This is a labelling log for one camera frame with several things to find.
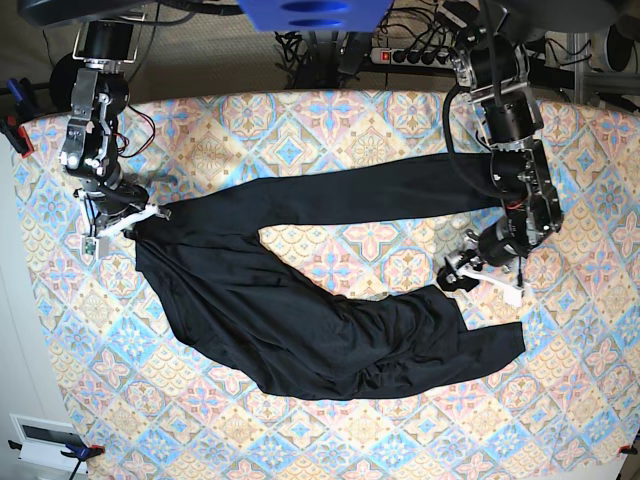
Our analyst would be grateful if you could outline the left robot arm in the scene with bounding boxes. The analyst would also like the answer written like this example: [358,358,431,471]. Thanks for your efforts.
[437,1,627,292]

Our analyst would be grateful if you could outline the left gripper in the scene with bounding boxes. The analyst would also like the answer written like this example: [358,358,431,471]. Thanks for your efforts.
[436,219,530,292]

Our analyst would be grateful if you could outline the white wall outlet box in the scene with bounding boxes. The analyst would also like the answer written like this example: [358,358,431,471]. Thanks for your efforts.
[10,414,81,473]

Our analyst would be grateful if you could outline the tangled black cables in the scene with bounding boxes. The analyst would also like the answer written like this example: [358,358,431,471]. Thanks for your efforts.
[272,27,374,91]

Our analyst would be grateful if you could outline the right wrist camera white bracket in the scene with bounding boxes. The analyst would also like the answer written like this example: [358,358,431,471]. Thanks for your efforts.
[81,199,171,259]

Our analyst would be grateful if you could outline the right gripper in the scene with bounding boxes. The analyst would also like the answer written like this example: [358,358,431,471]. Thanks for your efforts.
[79,182,149,225]

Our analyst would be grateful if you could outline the blue table clamp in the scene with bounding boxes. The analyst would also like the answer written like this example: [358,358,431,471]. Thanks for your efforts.
[1,78,35,158]

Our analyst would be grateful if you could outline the patterned tablecloth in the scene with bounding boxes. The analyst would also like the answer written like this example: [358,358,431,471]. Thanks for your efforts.
[3,91,639,479]

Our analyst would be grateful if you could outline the black orange bottom clamp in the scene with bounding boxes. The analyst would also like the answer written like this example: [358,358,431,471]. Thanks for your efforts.
[7,440,105,479]

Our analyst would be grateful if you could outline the round black speaker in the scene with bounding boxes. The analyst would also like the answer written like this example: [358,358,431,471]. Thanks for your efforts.
[49,53,83,113]

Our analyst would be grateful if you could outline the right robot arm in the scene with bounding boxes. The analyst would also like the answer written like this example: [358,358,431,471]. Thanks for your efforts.
[17,1,149,229]

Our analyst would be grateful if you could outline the black t-shirt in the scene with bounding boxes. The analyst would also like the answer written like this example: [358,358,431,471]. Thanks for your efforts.
[132,153,525,400]

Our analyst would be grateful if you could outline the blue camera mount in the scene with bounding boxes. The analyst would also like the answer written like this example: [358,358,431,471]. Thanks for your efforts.
[238,0,392,32]

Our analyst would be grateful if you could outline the white power strip red switch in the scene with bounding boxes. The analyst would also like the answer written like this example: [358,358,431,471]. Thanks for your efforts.
[369,47,453,70]

